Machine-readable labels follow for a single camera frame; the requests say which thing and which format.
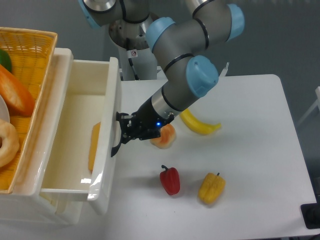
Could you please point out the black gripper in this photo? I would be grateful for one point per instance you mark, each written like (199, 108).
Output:
(144, 124)

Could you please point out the white top drawer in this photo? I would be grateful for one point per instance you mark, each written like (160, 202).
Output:
(93, 95)

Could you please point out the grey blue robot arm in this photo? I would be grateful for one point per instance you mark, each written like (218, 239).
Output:
(190, 76)

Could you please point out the white drawer cabinet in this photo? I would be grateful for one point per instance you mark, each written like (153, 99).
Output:
(26, 203)

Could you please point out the orange cheese wedge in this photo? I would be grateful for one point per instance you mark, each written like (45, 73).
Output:
(93, 145)

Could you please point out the knotted bread roll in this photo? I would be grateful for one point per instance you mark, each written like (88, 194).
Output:
(167, 137)

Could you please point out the yellow banana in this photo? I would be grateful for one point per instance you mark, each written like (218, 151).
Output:
(197, 126)

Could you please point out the red bell pepper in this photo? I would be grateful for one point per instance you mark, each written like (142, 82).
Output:
(170, 180)

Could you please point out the yellow bell pepper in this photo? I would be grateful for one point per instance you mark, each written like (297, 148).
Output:
(211, 188)

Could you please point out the orange baguette bread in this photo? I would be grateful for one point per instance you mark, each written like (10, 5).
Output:
(15, 94)

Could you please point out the yellow woven basket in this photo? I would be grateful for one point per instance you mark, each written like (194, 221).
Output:
(31, 52)

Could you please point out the tan bagel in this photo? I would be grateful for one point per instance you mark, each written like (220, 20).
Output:
(10, 142)

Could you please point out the white plate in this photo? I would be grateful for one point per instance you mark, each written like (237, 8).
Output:
(4, 111)

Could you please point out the green pepper in basket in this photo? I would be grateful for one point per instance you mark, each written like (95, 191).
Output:
(5, 60)

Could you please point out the black device at edge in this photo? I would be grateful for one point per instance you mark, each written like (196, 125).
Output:
(311, 215)

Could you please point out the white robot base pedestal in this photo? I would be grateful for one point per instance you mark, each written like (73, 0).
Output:
(137, 62)

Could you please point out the white chair frame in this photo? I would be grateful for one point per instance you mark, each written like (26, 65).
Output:
(314, 109)

